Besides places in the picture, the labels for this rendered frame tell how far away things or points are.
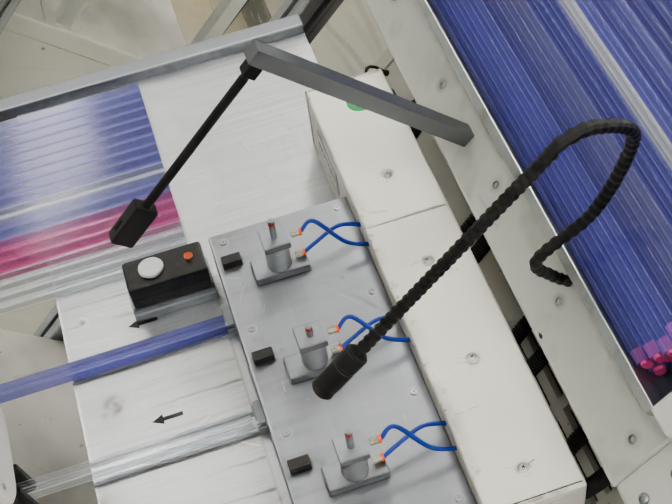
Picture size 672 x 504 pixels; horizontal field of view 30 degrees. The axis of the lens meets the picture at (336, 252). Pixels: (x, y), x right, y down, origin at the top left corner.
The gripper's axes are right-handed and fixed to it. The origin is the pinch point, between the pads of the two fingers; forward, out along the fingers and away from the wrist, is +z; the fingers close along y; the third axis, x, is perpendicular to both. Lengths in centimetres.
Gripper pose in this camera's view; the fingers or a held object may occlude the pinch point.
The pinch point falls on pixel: (11, 494)
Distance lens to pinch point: 111.9
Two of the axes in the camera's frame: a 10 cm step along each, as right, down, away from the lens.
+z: 2.7, 5.6, 7.9
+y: -2.9, -7.3, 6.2
